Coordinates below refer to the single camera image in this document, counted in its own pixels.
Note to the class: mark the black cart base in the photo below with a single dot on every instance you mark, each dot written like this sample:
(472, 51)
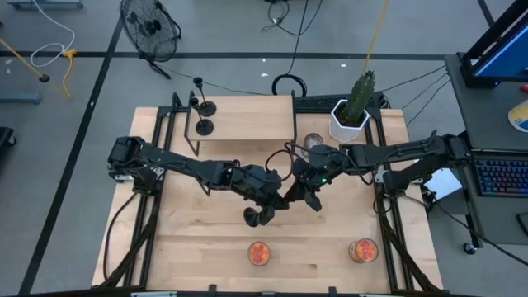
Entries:
(6, 136)

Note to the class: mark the green cactus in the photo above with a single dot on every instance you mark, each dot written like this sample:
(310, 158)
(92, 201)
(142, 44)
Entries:
(359, 97)

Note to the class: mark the white plant pot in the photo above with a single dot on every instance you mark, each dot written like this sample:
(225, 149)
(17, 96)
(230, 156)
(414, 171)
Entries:
(340, 130)

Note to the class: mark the wooden shelf with black legs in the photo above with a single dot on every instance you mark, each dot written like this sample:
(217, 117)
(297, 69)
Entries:
(247, 117)

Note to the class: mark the grey metal floor bar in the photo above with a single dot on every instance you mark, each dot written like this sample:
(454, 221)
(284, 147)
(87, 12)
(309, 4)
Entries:
(20, 98)
(45, 4)

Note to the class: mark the tall black candlestick holder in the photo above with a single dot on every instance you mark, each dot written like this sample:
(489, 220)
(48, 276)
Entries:
(207, 108)
(204, 127)

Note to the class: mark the white yellow wipes canister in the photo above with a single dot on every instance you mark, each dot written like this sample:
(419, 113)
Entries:
(519, 117)

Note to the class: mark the black desk caster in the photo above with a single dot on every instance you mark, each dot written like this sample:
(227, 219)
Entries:
(470, 248)

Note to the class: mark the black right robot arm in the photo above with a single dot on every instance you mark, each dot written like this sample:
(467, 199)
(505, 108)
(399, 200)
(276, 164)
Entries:
(404, 154)

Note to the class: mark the grey desk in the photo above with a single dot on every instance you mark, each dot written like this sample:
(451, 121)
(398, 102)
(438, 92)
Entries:
(482, 115)

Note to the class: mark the black floor fan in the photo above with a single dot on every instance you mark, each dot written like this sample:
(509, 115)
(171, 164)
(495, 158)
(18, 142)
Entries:
(150, 29)

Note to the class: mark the black aluminium table frame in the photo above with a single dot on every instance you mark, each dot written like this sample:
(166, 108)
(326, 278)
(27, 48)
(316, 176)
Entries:
(379, 128)

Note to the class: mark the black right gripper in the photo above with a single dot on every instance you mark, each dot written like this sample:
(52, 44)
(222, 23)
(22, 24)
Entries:
(321, 169)

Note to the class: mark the backlit colourful keyboard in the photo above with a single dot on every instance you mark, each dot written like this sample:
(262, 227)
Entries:
(501, 177)

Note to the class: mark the black monitor on stand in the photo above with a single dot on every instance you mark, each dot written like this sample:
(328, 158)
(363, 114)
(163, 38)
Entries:
(503, 53)

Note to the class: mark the white flat box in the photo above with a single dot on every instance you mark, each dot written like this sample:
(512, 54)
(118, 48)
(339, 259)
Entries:
(445, 183)

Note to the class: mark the jar candle with heart label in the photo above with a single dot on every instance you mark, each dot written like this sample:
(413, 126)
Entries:
(365, 250)

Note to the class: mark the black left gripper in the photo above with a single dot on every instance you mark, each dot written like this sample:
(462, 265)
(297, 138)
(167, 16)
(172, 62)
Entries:
(255, 183)

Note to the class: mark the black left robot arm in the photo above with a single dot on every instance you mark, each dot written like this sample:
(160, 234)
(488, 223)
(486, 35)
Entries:
(185, 165)

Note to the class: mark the brass goblet candle holder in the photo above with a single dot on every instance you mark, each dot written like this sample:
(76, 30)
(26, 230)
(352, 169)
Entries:
(251, 218)

